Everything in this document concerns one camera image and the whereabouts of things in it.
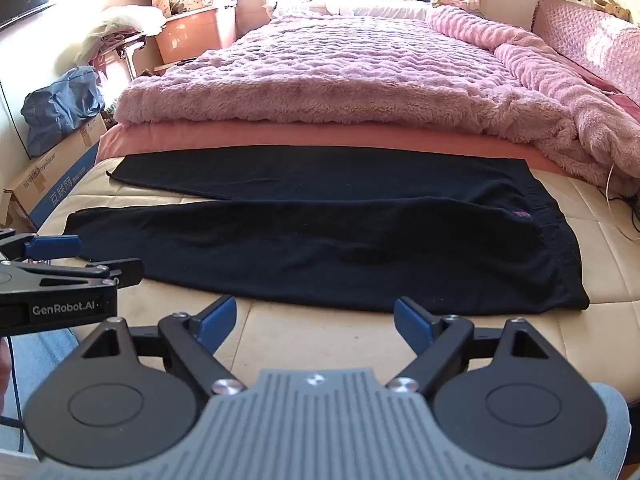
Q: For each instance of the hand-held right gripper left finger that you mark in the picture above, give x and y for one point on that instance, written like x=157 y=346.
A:
x=220 y=317

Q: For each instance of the pink fluffy blanket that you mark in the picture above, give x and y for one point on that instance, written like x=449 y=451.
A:
x=350 y=70

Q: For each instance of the blue cloth bag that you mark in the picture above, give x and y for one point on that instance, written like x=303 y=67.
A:
x=60 y=105

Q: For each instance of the black pants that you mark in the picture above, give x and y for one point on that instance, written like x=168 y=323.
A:
x=325 y=240

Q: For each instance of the brown stuffed toy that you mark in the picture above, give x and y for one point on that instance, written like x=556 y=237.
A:
x=617 y=9

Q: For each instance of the person's leg in jeans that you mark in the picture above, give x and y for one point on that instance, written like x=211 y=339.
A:
x=612 y=425

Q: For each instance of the pile of light clothes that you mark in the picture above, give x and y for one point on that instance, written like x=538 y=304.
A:
x=122 y=22

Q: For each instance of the cardboard box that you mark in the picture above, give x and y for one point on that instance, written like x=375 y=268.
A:
x=55 y=180

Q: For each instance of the pink quilted headboard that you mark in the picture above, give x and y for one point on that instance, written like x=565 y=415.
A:
x=590 y=35

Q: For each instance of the salmon pink bed sheet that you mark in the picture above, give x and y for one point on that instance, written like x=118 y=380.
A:
x=250 y=136

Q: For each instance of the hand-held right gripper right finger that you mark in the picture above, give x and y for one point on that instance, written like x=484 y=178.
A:
x=412 y=325

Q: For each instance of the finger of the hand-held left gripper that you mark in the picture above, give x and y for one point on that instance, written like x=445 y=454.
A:
x=55 y=246
x=100 y=270

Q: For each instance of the orange plastic storage bin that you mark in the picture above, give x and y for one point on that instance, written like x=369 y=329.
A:
x=195 y=32

